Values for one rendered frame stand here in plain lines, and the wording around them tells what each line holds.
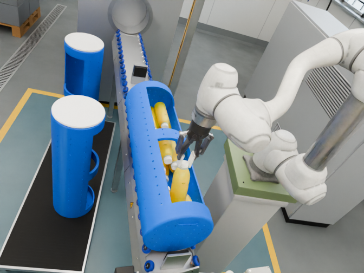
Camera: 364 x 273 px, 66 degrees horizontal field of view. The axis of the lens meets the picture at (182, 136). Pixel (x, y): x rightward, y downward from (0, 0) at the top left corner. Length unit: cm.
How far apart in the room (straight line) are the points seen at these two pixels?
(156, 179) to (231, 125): 48
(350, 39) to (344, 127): 31
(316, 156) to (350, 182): 145
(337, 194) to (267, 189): 134
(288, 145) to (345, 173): 121
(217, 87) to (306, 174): 68
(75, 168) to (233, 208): 94
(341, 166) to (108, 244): 188
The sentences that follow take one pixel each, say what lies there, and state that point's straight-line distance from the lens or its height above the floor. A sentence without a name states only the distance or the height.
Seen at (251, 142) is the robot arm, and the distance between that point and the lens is 76.
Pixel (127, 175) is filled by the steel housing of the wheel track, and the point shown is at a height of 87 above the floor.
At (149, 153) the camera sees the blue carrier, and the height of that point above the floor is 120.
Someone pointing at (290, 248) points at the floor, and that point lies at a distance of 291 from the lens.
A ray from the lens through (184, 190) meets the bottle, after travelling 115.
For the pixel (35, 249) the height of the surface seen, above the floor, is 15.
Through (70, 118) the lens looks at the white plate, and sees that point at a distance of 160.
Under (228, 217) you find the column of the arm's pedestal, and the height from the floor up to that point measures 78.
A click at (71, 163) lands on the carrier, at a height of 75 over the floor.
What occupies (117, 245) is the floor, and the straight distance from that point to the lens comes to 233.
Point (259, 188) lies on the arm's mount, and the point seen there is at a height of 106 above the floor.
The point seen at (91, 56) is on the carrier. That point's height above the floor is 100.
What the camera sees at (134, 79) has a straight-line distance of 212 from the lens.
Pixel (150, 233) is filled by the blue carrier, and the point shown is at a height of 113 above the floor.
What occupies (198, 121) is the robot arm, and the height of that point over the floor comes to 154.
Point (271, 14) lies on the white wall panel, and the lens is 647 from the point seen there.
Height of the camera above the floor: 209
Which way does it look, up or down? 40 degrees down
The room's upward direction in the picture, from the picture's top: 21 degrees clockwise
